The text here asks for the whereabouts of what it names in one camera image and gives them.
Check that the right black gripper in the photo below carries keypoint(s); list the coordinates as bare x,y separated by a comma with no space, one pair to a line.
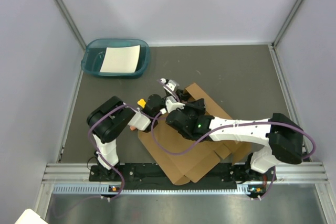
198,106

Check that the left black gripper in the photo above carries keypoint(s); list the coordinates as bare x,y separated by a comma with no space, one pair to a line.
182,95

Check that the brown cardboard box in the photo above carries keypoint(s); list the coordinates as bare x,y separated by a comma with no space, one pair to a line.
193,165

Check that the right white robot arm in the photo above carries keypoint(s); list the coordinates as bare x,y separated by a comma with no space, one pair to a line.
197,136

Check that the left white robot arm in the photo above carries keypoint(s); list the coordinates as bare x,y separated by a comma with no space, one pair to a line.
110,119

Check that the white box corner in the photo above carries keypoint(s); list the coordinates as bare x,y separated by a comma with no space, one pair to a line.
30,217

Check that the yellow bone-shaped eraser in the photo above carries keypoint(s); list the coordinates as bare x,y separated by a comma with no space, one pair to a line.
141,103

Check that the white paper sheet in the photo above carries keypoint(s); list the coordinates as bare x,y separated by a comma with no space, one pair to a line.
121,59

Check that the teal plastic bin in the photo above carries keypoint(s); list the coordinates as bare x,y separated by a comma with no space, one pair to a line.
95,52

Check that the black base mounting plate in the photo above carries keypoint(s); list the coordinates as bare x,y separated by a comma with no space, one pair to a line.
152,173

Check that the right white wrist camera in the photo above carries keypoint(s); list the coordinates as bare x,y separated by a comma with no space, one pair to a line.
171,104

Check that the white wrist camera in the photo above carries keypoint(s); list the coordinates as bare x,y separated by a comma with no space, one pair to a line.
169,83
171,104

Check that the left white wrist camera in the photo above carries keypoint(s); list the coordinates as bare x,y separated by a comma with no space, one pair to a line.
169,83

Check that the aluminium frame rail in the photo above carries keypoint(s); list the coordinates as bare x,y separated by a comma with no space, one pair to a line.
304,173

